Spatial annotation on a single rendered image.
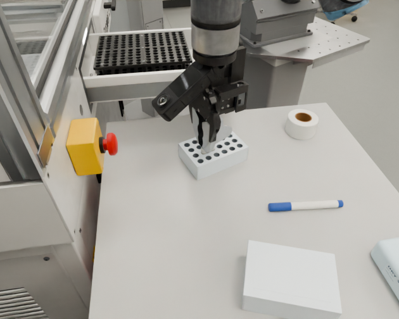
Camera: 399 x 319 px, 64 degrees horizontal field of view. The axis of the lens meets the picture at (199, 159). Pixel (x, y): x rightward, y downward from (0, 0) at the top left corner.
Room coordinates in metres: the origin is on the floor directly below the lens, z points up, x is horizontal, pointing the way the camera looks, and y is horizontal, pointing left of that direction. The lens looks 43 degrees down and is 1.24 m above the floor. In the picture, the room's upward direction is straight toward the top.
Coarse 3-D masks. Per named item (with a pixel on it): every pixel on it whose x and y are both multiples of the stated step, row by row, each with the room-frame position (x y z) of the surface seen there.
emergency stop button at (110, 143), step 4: (108, 136) 0.42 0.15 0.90; (112, 136) 0.42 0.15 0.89; (104, 140) 0.42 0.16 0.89; (108, 140) 0.41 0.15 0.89; (112, 140) 0.41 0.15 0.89; (116, 140) 0.42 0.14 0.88; (104, 144) 0.41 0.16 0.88; (108, 144) 0.41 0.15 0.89; (112, 144) 0.41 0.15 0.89; (116, 144) 0.42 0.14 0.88; (104, 148) 0.41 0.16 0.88; (108, 148) 0.40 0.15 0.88; (112, 148) 0.41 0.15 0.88; (116, 148) 0.41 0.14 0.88; (108, 152) 0.40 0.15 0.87; (112, 152) 0.40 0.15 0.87; (116, 152) 0.41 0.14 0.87
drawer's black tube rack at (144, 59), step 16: (160, 32) 0.85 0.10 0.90; (176, 32) 0.85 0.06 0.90; (112, 48) 0.75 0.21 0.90; (128, 48) 0.75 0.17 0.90; (144, 48) 0.75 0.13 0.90; (160, 48) 0.76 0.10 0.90; (176, 48) 0.75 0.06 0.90; (96, 64) 0.67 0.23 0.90; (112, 64) 0.67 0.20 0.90; (128, 64) 0.68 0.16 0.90; (144, 64) 0.67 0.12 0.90; (160, 64) 0.68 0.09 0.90; (176, 64) 0.73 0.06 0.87
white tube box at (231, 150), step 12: (180, 144) 0.51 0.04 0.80; (192, 144) 0.51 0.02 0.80; (216, 144) 0.51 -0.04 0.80; (228, 144) 0.52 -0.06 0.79; (240, 144) 0.52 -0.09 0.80; (180, 156) 0.51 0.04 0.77; (192, 156) 0.48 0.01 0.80; (204, 156) 0.48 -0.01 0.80; (216, 156) 0.49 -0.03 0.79; (228, 156) 0.48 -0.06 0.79; (240, 156) 0.50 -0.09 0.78; (192, 168) 0.46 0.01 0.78; (204, 168) 0.45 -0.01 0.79; (216, 168) 0.47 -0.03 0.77
